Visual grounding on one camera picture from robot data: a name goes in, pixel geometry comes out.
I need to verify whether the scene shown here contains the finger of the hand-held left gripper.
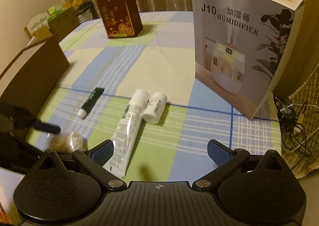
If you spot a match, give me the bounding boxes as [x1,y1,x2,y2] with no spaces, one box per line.
[32,118,62,135]

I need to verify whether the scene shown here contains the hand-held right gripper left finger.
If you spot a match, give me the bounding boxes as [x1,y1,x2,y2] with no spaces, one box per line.
[37,139,127,190]

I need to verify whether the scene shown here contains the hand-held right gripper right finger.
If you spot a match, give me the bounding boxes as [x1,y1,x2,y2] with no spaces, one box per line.
[192,139,285,190]

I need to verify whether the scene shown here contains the clear round plastic container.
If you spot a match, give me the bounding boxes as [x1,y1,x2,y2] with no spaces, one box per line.
[47,130,84,153]

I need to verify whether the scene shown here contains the large white tube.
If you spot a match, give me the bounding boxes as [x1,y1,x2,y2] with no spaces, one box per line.
[103,89,150,177]

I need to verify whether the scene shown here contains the brown cardboard box white inside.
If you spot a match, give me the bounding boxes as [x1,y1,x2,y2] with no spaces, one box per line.
[0,34,70,107]

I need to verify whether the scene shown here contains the small dark green tube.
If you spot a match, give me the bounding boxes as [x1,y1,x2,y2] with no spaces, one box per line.
[78,87,105,119]

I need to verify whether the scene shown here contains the small white bottle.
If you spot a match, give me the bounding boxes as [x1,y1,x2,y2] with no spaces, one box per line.
[142,92,167,124]

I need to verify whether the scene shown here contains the small black fan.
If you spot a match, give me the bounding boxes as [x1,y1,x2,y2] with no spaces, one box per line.
[274,97,298,118]

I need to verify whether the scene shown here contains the white humidifier box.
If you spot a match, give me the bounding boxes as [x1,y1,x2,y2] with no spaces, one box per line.
[189,0,305,120]

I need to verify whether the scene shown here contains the white carved board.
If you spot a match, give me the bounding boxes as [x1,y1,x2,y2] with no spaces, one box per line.
[26,14,51,31]

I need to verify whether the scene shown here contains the open brown cardboard carton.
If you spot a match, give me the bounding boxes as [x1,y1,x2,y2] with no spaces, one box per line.
[48,7,81,35]

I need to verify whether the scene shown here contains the beige quilted cover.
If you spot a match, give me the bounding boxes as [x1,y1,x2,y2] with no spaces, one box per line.
[280,67,319,180]

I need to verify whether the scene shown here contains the green tissue pack bundle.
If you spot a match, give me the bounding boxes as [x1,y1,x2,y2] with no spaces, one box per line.
[47,3,66,16]

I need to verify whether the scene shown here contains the white bucket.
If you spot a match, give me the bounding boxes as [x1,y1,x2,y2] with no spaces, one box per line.
[76,4,96,24]

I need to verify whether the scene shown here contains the yellow plastic bag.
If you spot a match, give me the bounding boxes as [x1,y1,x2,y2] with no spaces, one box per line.
[66,0,84,9]

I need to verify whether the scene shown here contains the red gold-printed box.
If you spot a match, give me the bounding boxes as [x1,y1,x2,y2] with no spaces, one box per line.
[96,0,143,39]

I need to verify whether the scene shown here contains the black cable bundle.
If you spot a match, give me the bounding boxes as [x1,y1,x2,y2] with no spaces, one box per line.
[282,103,315,155]

